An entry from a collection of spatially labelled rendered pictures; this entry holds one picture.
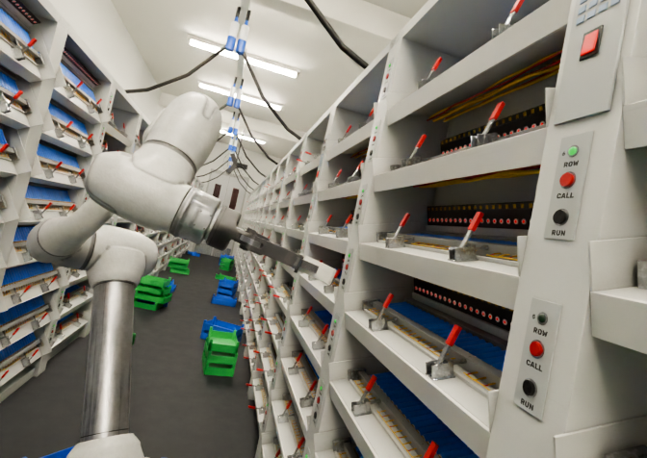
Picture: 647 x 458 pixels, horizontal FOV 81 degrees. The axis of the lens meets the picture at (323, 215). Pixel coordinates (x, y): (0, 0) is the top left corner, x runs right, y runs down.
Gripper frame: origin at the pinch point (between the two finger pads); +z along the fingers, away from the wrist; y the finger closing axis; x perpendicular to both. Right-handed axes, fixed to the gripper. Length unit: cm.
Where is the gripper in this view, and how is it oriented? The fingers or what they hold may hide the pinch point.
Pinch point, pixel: (315, 268)
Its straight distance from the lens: 72.4
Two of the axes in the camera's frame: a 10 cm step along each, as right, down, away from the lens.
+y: 2.4, 0.0, -9.7
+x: 4.1, -9.1, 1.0
